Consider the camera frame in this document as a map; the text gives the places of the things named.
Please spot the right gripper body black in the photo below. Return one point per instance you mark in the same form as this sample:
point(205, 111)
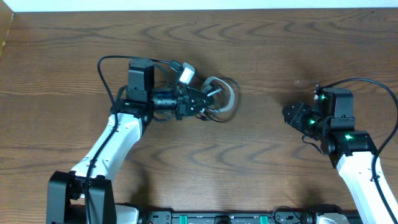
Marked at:
point(292, 116)

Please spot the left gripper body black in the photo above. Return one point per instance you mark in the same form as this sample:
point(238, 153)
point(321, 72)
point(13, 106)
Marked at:
point(181, 104)

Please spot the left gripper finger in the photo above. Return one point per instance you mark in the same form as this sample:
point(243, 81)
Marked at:
point(198, 95)
point(195, 106)

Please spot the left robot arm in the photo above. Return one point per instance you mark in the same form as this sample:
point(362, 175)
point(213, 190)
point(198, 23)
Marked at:
point(85, 193)

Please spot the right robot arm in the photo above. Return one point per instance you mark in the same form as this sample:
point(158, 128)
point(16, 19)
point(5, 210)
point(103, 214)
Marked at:
point(351, 152)

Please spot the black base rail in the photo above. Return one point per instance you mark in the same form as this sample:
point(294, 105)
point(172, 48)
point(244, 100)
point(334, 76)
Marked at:
point(170, 217)

